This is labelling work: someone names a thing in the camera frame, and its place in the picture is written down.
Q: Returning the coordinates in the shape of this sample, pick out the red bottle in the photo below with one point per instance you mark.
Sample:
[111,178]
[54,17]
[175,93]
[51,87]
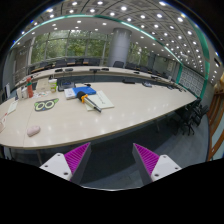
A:
[29,87]

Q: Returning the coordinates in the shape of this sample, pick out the pink computer mouse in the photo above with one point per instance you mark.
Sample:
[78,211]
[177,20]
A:
[33,130]

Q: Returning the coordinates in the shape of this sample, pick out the black office chair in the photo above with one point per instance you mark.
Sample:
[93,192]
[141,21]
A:
[185,122]

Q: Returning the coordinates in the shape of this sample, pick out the blue book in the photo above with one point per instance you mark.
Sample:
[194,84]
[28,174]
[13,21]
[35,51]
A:
[86,89]

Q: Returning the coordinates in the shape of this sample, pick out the grey round pillar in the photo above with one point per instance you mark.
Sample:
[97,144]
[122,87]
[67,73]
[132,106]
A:
[119,46]

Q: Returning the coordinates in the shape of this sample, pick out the black yellow handheld tool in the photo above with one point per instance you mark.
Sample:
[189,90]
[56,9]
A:
[83,97]

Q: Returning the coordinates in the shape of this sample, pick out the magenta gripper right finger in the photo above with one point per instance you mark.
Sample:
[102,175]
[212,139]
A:
[152,166]

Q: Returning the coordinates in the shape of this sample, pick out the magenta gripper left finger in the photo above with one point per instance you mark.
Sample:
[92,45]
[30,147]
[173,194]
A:
[69,166]

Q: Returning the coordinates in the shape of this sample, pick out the green white cup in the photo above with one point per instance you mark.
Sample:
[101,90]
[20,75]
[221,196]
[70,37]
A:
[53,85]

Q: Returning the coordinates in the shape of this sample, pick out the white booklet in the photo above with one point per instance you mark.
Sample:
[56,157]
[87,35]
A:
[69,93]

